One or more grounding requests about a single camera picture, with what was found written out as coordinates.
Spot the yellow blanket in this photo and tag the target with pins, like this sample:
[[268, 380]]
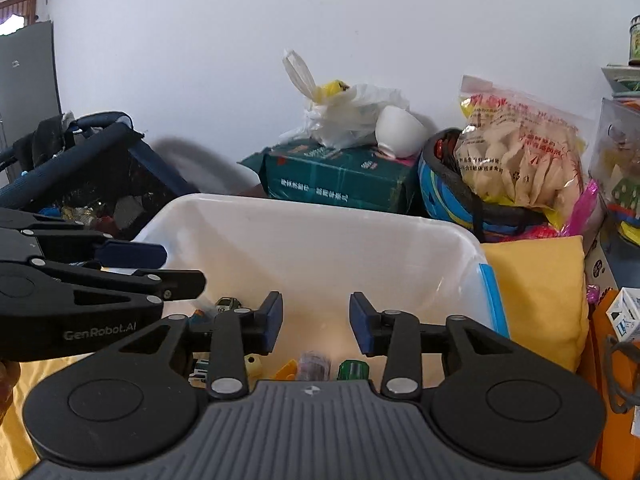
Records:
[[537, 300]]

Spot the clear snack bag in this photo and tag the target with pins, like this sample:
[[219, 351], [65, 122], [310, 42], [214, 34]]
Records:
[[520, 155]]

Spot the person's left hand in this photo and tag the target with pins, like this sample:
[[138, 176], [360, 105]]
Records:
[[7, 382]]

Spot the blue child helmet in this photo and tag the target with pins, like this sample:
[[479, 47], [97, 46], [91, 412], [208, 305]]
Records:
[[445, 195]]

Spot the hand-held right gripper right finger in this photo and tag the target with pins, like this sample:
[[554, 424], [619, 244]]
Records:
[[359, 322]]

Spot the dark blue playpen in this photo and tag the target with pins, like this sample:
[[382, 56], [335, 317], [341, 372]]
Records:
[[90, 155]]

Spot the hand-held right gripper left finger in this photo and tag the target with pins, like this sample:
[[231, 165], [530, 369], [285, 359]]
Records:
[[272, 321]]

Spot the pink foil wrapper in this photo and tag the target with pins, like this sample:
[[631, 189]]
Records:
[[580, 210]]

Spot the green tin can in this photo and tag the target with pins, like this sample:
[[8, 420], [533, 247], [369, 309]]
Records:
[[635, 42]]

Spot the white plastic bag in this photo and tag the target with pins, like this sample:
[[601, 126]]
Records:
[[345, 110]]

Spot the white cardboard box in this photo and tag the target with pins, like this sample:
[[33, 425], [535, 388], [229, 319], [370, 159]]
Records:
[[600, 265]]

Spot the orange cardboard box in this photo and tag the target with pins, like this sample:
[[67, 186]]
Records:
[[602, 410]]

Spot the white bowl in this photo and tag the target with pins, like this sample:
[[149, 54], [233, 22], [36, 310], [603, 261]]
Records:
[[400, 132]]

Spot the stack of books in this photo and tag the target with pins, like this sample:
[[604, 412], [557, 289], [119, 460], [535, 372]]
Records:
[[622, 80]]

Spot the clear plastic toy case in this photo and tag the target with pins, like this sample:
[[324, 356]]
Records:
[[617, 170]]

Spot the white small carton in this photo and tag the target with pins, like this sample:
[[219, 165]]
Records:
[[625, 315]]

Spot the light blue bin lid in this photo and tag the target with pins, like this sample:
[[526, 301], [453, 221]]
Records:
[[492, 300]]

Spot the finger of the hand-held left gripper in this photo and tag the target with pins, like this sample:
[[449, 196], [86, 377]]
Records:
[[180, 284], [135, 255]]

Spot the wooden door frame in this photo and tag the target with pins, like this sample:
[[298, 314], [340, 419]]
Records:
[[20, 5]]

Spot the green book box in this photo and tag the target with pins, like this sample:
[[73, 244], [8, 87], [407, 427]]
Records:
[[340, 175]]

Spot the white plastic bin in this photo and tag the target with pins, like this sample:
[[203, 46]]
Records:
[[310, 250]]

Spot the grey cabinet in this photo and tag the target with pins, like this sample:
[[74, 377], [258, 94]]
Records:
[[30, 90]]

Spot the small yellow building block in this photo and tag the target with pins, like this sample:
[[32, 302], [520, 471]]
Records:
[[286, 370]]

